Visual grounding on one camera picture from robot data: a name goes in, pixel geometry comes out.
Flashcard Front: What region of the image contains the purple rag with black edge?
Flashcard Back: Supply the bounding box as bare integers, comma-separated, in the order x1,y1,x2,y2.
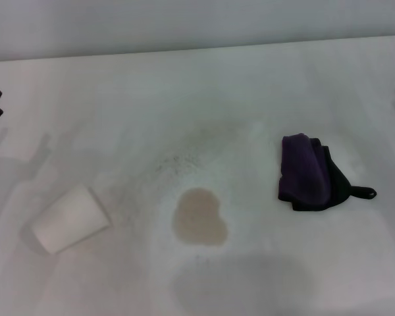
276,132,378,213

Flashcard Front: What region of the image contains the brown water stain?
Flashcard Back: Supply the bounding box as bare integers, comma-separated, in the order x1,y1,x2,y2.
172,187,229,248

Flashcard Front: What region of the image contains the white paper cup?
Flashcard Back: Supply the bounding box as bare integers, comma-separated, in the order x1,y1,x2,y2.
30,183,113,256

